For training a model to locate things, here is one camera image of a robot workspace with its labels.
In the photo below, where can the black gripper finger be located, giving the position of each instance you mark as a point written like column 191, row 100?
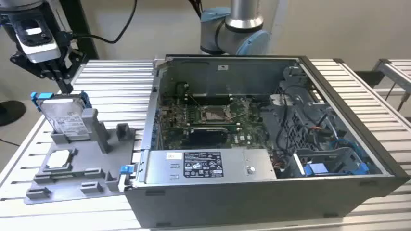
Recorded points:
column 75, row 60
column 48, row 71

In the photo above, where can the hard disk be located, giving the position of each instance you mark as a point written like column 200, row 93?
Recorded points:
column 65, row 115

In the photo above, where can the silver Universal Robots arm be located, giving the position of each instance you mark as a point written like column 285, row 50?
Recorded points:
column 239, row 24

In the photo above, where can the grey disk bay cage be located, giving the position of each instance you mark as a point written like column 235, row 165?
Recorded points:
column 295, row 120

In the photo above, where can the blue disk carrier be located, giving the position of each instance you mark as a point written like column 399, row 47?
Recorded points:
column 316, row 169

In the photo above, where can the black round floor base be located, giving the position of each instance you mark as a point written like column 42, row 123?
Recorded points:
column 10, row 111

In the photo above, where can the silver CPU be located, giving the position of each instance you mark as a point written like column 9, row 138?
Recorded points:
column 57, row 159

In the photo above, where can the thin metal locking lever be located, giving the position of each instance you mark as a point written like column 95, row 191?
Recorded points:
column 195, row 100

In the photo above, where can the grey parts rack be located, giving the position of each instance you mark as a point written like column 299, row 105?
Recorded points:
column 92, row 163

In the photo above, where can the black RAM slots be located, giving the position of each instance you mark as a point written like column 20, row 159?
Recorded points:
column 208, row 99

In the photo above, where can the white case sticker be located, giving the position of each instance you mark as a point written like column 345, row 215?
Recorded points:
column 223, row 67

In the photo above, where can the blue case latch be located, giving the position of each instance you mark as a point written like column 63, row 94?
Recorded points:
column 125, row 169

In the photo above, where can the CPU socket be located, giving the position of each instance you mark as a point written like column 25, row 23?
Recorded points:
column 213, row 114

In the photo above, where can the black graphics card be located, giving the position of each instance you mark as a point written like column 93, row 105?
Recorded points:
column 207, row 137

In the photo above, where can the silver power supply unit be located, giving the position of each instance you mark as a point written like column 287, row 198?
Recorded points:
column 160, row 168

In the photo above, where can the green motherboard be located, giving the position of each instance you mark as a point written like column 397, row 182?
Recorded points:
column 249, row 131

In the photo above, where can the black open PC case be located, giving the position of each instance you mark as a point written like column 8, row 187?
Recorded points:
column 244, row 204

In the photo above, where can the black box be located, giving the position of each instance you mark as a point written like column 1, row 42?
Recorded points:
column 368, row 79

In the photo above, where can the metal slat side table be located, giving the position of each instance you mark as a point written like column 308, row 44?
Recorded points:
column 396, row 69

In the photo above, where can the dark hanging tool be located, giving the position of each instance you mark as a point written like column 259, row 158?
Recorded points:
column 401, row 102

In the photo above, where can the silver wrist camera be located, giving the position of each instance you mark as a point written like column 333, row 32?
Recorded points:
column 41, row 50

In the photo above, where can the black upright post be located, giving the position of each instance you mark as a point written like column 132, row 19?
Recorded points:
column 84, row 29

